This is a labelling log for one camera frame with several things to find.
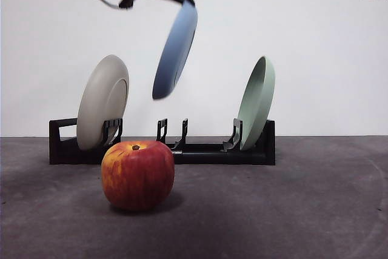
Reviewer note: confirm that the blue plate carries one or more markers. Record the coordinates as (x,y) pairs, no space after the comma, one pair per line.
(175,52)

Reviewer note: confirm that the red yellow apple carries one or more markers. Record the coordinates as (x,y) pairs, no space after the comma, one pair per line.
(138,177)

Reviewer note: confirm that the cream white plate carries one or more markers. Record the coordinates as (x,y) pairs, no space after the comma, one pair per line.
(97,98)

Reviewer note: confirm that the pale green plate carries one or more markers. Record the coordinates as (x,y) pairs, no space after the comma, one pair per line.
(257,104)

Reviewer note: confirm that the black plate rack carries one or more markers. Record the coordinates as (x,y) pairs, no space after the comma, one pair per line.
(75,156)

